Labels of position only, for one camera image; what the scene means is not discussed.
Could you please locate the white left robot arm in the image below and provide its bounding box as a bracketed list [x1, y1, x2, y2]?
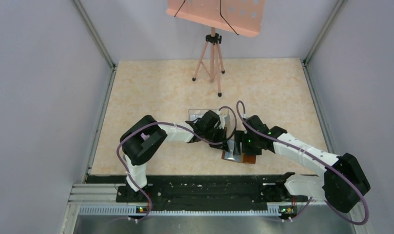
[118, 110, 232, 202]

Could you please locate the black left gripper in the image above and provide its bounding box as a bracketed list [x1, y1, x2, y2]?
[204, 125, 229, 152]

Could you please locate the brown leather card holder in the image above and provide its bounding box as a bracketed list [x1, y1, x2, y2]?
[221, 151, 257, 164]

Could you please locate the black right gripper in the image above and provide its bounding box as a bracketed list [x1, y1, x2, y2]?
[233, 130, 262, 156]

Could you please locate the clear plastic card box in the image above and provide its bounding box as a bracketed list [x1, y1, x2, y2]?
[188, 108, 231, 129]

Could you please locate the pink music stand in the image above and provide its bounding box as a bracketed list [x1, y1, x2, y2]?
[166, 0, 266, 97]

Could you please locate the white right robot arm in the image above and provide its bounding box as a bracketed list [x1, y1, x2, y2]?
[240, 115, 371, 213]

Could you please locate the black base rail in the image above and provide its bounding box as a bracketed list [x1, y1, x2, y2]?
[116, 175, 308, 212]

